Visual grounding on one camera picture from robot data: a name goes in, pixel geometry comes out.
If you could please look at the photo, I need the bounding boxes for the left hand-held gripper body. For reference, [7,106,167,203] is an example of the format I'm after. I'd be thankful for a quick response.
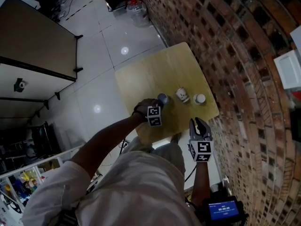
[146,99,165,128]

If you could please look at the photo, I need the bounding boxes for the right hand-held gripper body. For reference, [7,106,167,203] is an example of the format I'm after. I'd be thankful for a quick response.
[187,137,214,162]

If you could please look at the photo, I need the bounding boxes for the white paper cup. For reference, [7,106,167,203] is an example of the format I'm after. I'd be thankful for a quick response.
[175,87,190,103]
[157,92,169,106]
[193,93,206,105]

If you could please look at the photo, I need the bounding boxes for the person's left forearm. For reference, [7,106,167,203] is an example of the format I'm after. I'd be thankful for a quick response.
[70,113,148,181]

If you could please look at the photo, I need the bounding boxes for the person's right forearm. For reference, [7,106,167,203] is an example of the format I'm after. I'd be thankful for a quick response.
[191,161,211,207]

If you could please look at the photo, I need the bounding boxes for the person's left hand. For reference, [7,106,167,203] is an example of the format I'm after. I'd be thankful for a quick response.
[133,98,159,121]

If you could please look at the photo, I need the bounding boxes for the person's grey shoe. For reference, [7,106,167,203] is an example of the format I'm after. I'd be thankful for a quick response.
[169,133,182,144]

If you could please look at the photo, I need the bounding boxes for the person's beige trousers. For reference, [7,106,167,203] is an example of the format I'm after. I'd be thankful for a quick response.
[121,135,186,174]

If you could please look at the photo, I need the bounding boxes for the black device blue screen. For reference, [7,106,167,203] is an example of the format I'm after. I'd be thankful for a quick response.
[202,196,245,226]

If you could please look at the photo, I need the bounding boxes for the person's white shirt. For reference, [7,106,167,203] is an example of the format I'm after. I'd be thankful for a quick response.
[22,149,200,226]

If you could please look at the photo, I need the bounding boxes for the clear water jug red cap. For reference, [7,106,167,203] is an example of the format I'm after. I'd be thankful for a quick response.
[126,0,150,28]

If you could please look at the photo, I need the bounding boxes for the white metal shelf rack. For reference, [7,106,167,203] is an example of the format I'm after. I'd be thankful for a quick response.
[0,145,83,221]

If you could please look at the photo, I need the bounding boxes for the white paper notice with text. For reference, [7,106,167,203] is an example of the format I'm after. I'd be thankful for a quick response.
[289,24,301,50]

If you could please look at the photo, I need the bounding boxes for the small black birdhouse box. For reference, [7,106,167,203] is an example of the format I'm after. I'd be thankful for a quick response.
[13,78,27,93]

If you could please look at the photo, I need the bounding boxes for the brown partition panel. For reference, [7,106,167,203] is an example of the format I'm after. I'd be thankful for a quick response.
[0,0,84,82]

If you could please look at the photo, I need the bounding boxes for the pile of colourful small items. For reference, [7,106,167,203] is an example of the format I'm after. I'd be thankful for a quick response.
[4,170,45,202]

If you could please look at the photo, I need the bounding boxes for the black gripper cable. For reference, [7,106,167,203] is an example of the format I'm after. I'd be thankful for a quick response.
[184,165,197,183]

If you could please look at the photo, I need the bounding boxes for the black wall display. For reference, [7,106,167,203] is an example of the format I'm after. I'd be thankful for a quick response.
[289,107,301,142]

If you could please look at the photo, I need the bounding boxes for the white wall switch box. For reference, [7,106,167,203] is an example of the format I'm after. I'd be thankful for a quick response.
[273,49,301,90]

